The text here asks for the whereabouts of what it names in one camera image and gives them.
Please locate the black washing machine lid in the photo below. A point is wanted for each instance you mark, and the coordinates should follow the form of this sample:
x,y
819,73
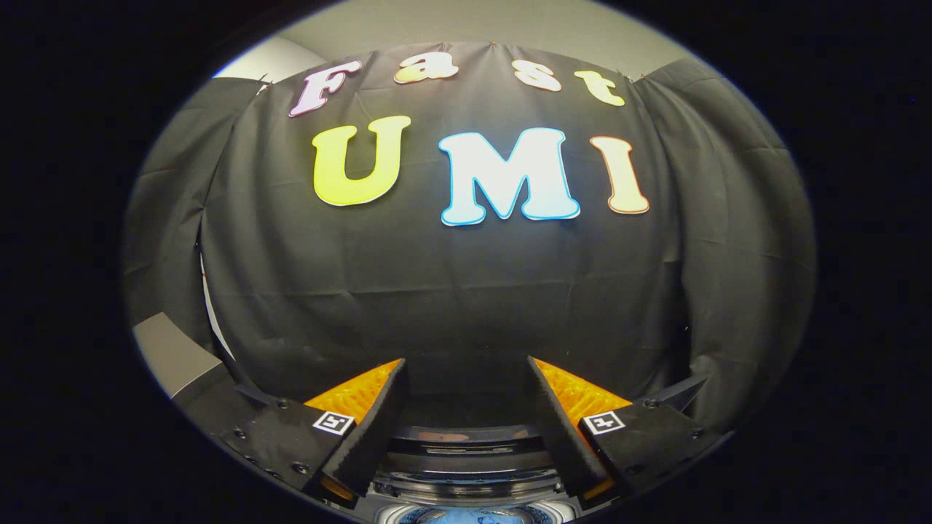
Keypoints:
x,y
473,444

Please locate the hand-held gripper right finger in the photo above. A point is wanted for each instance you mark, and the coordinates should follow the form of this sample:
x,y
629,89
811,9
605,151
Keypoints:
x,y
557,429

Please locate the grey cabinet with black top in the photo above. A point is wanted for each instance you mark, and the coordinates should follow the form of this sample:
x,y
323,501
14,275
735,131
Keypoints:
x,y
175,356

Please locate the light blue polo shirt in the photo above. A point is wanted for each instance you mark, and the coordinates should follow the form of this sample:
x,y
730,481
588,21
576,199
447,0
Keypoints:
x,y
473,517

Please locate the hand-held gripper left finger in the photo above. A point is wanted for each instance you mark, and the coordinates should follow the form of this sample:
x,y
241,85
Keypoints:
x,y
371,437

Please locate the grey washing machine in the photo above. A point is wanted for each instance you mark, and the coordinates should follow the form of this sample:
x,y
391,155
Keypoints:
x,y
393,509

